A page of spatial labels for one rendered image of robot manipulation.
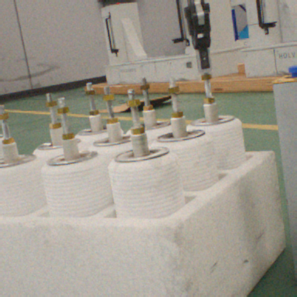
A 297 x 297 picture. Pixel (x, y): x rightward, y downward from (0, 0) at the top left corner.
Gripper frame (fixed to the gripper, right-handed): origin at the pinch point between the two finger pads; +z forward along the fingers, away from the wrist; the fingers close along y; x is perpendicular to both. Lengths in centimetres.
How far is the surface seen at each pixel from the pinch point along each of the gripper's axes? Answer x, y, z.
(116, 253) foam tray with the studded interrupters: 16.9, -26.5, 21.1
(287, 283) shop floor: -6.7, -12.0, 35.4
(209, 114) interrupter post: 0.5, -1.0, 8.7
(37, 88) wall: 157, 642, 25
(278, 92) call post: -8.5, -13.9, 5.6
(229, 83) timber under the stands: -40, 290, 29
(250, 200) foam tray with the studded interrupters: -3.1, -9.6, 22.0
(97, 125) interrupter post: 20.4, 10.6, 8.9
